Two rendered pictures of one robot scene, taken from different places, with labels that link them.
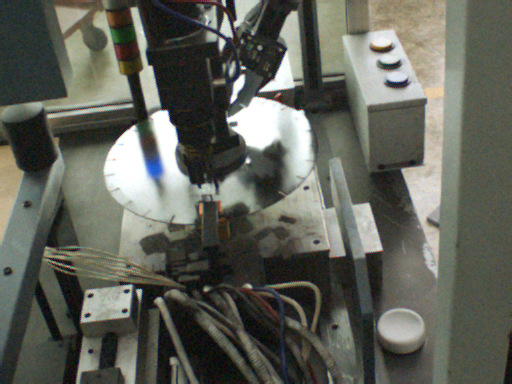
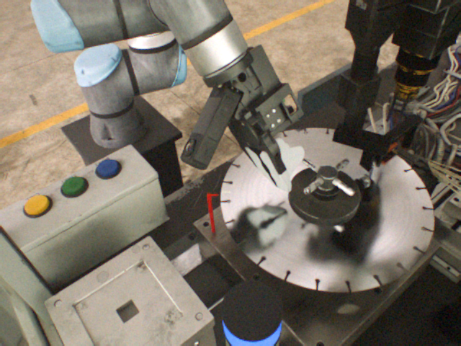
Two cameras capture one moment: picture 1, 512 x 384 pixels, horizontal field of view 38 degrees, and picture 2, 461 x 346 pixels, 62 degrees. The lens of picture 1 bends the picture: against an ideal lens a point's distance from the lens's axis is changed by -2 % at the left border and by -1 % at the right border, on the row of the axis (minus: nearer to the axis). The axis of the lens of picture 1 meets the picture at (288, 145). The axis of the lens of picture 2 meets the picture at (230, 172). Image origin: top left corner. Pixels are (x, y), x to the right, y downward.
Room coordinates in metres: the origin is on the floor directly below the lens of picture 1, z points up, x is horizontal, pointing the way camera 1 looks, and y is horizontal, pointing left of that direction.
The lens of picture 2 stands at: (1.29, 0.36, 1.43)
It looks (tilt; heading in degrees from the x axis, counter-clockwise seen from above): 47 degrees down; 236
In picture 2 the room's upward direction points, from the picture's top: 4 degrees counter-clockwise
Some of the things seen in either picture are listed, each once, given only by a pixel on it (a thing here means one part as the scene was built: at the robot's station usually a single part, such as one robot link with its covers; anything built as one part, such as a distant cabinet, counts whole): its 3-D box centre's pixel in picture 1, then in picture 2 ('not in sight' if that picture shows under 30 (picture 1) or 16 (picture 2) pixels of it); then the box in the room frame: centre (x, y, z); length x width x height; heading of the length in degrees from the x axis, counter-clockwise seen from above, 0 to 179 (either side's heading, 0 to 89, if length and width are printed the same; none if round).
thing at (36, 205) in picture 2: (382, 46); (38, 206); (1.33, -0.21, 0.90); 0.04 x 0.04 x 0.02
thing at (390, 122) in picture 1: (382, 97); (90, 216); (1.26, -0.19, 0.82); 0.28 x 0.11 x 0.15; 2
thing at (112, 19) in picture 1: (118, 13); not in sight; (1.21, 0.27, 1.08); 0.05 x 0.04 x 0.03; 92
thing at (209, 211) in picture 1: (213, 239); (396, 142); (0.75, 0.11, 0.95); 0.10 x 0.03 x 0.07; 2
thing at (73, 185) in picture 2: (389, 63); (74, 187); (1.26, -0.21, 0.90); 0.04 x 0.04 x 0.02
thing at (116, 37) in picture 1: (122, 30); not in sight; (1.21, 0.27, 1.05); 0.05 x 0.04 x 0.03; 92
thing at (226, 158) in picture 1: (209, 145); (324, 189); (0.95, 0.12, 0.96); 0.11 x 0.11 x 0.03
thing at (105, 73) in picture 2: not in sight; (106, 77); (1.06, -0.50, 0.91); 0.13 x 0.12 x 0.14; 164
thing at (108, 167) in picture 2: (397, 81); (108, 169); (1.19, -0.21, 0.90); 0.04 x 0.04 x 0.02
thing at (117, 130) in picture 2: not in sight; (115, 115); (1.07, -0.50, 0.80); 0.15 x 0.15 x 0.10
